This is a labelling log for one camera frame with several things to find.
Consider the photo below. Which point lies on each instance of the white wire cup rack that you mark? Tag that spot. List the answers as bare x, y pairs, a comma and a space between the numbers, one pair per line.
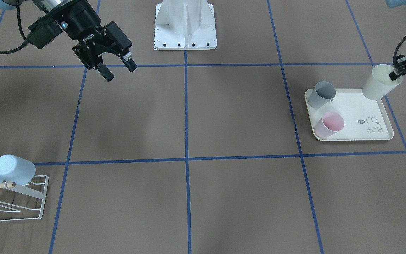
23, 202

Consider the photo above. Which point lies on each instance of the grey cup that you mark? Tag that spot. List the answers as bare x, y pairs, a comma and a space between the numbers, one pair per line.
322, 93

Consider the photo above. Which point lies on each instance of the pink cup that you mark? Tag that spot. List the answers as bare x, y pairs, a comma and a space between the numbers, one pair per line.
330, 123

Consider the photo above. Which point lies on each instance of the pale green cup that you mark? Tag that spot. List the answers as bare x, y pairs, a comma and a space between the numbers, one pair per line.
381, 81

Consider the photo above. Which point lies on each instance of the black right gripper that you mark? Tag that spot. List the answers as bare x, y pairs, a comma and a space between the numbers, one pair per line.
77, 22

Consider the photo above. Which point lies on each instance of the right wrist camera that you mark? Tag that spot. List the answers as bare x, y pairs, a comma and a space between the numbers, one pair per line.
43, 31

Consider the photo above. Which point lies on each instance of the cream plastic tray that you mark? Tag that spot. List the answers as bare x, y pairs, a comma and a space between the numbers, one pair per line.
364, 119

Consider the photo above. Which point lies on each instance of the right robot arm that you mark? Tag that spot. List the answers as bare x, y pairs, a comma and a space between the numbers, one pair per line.
44, 6

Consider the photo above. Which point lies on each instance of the white camera post base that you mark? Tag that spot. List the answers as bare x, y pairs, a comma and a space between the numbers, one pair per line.
185, 25

